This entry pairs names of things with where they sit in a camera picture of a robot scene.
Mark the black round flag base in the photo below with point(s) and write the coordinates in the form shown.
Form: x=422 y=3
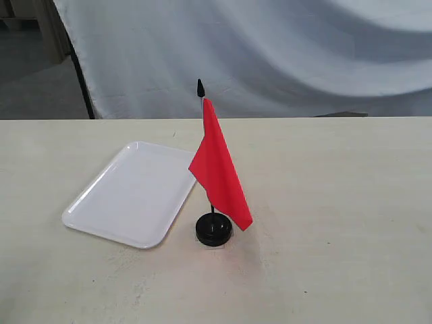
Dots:
x=213 y=229

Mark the black backdrop stand pole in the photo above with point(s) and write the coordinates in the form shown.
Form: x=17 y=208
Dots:
x=81 y=81

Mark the white rectangular plastic tray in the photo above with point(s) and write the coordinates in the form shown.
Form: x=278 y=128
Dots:
x=135 y=199

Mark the white backdrop cloth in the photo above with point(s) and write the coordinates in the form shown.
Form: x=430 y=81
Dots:
x=143 y=59

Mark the red flag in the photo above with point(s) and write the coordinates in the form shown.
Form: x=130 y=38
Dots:
x=213 y=168

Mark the beige wooden furniture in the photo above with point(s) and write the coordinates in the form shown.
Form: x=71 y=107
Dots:
x=39 y=16

